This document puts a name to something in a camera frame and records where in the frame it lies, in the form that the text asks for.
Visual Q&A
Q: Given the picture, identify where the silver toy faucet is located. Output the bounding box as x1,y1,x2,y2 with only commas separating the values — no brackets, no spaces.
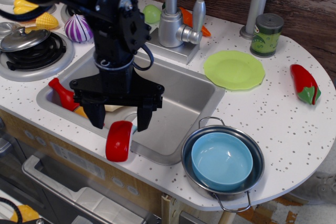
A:
146,0,206,64

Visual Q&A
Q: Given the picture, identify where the steel pot with handles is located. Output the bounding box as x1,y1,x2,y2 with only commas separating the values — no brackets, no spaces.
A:
181,116,265,213

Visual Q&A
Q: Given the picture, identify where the silver oven door handle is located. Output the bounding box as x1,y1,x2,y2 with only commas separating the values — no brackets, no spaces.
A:
22,155,161,223

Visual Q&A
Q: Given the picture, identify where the blue plastic bowl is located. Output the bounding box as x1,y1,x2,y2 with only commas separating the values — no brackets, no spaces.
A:
191,132,254,191

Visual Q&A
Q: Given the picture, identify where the red toy ketchup bottle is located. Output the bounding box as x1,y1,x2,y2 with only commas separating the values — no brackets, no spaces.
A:
48,78,88,119

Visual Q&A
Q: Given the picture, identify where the light green plastic plate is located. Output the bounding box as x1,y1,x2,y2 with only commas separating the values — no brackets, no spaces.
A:
203,50,265,90

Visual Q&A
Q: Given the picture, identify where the red toy chili pepper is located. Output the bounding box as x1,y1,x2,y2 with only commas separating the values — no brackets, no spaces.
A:
290,64,321,105

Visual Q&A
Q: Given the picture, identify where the purple toy onion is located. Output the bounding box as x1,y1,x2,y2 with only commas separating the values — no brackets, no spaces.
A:
64,14,93,42

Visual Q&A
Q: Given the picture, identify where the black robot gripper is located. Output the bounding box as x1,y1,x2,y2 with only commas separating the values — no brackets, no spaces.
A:
69,66,164,132

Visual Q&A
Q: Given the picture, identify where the yellow toy on floor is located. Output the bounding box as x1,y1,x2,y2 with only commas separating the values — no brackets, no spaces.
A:
17,205,40,223

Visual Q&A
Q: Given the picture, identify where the steel pot lid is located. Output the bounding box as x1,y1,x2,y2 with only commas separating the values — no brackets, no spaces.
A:
1,26,51,52

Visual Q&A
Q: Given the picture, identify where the cream toy mayonnaise bottle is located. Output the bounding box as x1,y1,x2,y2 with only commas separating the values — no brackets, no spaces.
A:
104,105,123,112

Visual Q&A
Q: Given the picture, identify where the green toy food can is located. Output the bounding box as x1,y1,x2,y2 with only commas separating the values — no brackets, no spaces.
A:
250,13,284,58

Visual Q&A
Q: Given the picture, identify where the orange toy carrot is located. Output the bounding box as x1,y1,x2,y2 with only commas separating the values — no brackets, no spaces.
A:
179,7,211,37

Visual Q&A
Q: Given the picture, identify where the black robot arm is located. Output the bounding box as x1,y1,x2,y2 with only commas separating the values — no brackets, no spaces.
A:
1,0,164,131

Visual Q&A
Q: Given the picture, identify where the light green toy lime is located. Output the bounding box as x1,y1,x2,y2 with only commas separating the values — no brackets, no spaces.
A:
143,5,161,24

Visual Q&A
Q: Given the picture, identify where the white blue toy knife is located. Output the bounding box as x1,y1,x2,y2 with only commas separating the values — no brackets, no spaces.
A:
132,118,138,134

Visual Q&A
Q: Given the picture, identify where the front left stove burner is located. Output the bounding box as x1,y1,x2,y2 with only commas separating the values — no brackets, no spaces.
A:
1,22,75,82

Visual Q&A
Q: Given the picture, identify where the yellow toy corn cob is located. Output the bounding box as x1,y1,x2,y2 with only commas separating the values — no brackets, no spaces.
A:
35,12,59,29

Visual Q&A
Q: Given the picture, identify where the silver right support pole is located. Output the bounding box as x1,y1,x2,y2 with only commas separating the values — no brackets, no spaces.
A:
240,0,267,40

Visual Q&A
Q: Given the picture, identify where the grey metal sink basin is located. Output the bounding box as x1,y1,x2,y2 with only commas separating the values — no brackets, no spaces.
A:
37,59,225,165

